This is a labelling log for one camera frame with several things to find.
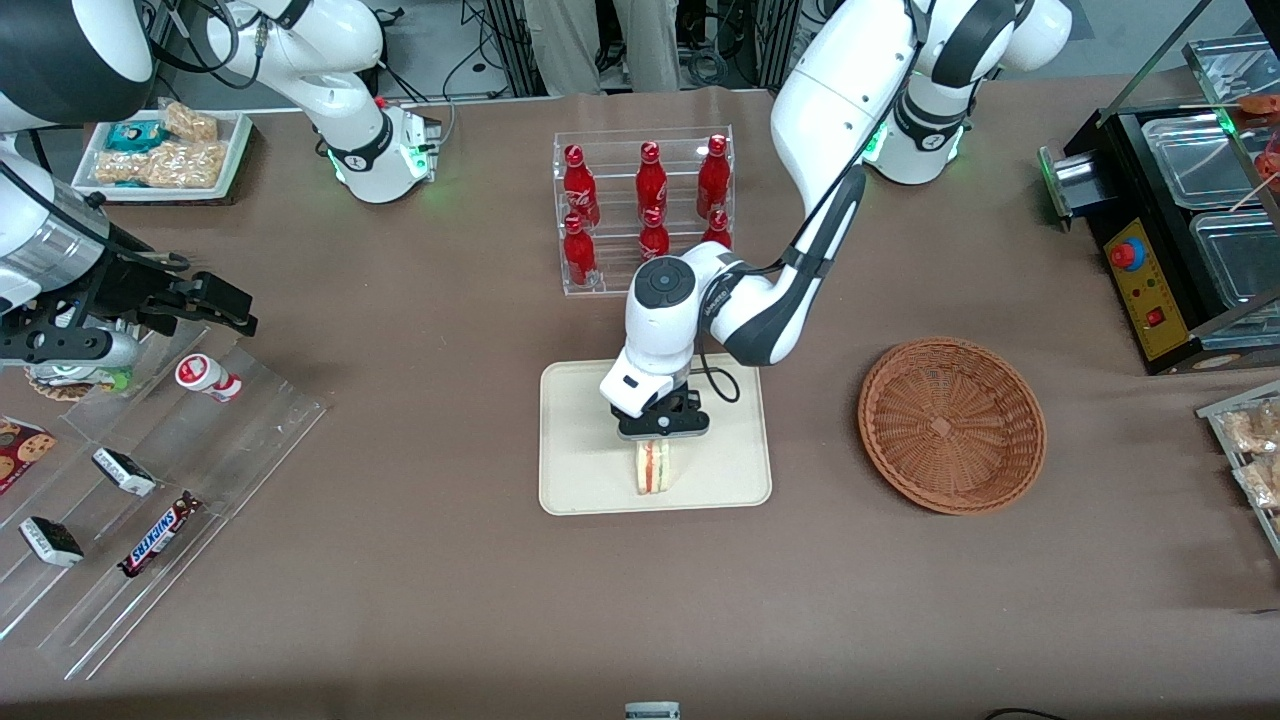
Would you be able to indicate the black white snack bar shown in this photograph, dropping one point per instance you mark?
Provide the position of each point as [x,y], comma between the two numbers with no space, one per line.
[50,541]
[124,472]

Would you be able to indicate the red cola bottle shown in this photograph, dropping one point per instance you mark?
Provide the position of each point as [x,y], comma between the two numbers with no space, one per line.
[651,185]
[718,230]
[578,258]
[713,180]
[579,190]
[654,240]

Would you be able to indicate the steel food pan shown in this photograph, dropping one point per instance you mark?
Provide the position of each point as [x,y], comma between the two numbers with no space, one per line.
[1200,160]
[1240,260]

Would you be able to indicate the orange food piece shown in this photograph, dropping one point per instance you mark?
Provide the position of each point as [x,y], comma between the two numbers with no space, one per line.
[1262,102]

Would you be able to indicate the large rice cracker bag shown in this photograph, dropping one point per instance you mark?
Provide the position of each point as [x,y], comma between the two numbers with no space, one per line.
[180,165]

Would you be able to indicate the red cookie packet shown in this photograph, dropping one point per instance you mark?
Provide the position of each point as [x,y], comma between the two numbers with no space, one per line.
[22,452]

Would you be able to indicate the grey bread tray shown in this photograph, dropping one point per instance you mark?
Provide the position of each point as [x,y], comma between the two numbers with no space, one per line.
[1215,415]

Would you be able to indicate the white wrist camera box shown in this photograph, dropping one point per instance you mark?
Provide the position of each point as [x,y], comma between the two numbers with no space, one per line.
[635,385]

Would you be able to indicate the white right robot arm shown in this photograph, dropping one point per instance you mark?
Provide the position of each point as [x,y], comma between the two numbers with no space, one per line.
[350,60]

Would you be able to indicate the wrapped bread package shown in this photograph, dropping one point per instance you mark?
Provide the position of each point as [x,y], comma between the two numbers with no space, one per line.
[1255,428]
[1262,482]

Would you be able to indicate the white labelled object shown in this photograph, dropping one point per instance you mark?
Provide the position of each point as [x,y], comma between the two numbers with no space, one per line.
[652,711]

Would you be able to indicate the person in beige trousers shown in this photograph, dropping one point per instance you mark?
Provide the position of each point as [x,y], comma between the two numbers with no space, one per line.
[640,45]

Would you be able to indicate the brown wicker basket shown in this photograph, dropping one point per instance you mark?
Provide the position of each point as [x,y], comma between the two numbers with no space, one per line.
[950,430]

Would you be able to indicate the clear acrylic stepped shelf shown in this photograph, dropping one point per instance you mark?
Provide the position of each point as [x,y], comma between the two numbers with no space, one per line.
[200,450]

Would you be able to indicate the white red yogurt bottle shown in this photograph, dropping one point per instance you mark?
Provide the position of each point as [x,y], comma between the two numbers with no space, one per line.
[205,377]

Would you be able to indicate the triangular sandwich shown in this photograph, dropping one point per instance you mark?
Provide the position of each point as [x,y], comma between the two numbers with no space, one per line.
[655,468]

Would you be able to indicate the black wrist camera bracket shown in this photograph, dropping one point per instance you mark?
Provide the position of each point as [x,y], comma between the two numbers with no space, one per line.
[50,346]

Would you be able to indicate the small wicker coaster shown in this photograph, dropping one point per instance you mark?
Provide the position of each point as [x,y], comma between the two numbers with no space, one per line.
[70,382]

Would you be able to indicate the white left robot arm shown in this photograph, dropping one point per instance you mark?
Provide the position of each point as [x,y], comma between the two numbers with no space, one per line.
[840,100]

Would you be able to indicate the white snack tray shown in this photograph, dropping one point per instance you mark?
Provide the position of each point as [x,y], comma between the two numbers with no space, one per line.
[235,150]

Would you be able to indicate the teal snack packet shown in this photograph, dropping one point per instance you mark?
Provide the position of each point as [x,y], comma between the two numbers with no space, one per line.
[135,135]

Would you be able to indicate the snickers chocolate bar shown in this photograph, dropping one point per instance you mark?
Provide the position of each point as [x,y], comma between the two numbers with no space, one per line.
[158,535]

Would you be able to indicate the black food warmer machine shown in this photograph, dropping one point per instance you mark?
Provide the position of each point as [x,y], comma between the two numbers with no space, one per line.
[1150,300]

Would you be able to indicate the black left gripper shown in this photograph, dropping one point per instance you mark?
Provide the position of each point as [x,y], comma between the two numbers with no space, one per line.
[683,401]

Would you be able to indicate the small rice cracker bag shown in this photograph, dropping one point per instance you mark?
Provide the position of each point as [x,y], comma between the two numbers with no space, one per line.
[190,122]

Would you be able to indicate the cream plastic tray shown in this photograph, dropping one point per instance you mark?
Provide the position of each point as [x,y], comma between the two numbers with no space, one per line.
[580,450]

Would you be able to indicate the clear acrylic bottle rack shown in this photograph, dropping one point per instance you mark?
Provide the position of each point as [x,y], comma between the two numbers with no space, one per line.
[600,285]

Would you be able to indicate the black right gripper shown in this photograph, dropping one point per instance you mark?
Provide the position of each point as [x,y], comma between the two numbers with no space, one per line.
[128,286]

